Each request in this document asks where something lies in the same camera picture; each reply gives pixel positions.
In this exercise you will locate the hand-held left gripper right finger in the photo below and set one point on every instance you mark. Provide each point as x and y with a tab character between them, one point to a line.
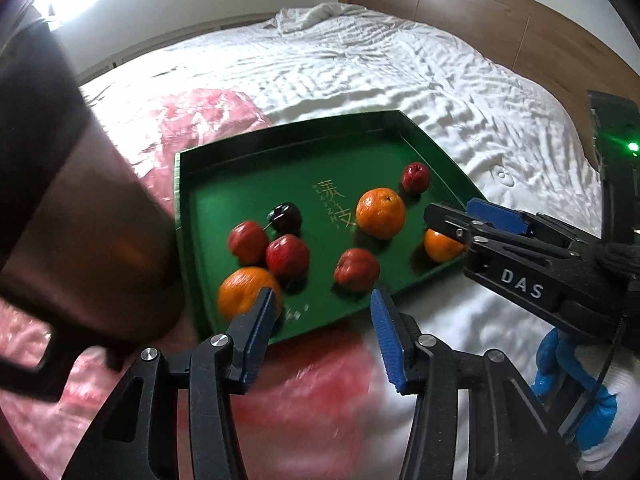
390	345

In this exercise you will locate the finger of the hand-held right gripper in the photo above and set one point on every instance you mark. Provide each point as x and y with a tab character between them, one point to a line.
447	220
500	214

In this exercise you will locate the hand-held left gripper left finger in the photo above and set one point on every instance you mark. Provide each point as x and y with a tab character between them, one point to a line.
260	335

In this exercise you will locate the red plum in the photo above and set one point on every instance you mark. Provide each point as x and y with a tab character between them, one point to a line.
356	270
286	255
414	176

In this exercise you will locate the large orange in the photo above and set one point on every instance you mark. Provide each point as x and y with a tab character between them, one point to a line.
381	212

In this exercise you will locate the red wax apple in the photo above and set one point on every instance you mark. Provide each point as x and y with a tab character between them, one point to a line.
248	242

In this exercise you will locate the dark cherry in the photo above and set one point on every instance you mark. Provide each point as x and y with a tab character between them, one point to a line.
286	217

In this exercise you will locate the green tray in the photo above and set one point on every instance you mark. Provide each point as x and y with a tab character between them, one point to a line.
300	170

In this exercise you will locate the person's right hand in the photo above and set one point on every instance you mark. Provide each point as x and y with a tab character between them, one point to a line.
595	405

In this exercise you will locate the pink plastic sheet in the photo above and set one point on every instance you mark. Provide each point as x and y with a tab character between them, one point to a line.
210	110

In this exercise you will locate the crumpled white cloth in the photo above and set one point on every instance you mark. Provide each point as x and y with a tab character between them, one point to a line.
320	17

